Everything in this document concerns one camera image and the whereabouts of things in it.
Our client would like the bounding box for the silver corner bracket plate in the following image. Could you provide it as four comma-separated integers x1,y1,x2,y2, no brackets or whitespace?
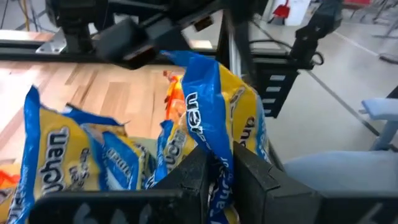
35,29,68,55

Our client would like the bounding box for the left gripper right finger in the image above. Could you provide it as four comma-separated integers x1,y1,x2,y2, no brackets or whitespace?
233,142,321,224

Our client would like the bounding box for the yellow cable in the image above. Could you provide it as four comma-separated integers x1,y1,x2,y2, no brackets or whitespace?
17,0,32,32

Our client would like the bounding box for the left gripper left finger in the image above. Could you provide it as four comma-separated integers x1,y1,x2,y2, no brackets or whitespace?
152,145,212,224

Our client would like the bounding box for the silver aluminium extrusion post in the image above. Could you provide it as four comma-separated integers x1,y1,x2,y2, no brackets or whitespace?
228,29,243,75

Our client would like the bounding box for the light blue chair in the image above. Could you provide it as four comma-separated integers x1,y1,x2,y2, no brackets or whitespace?
283,98,398,194

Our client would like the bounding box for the red dustpan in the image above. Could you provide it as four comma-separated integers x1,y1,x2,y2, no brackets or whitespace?
272,0,292,19

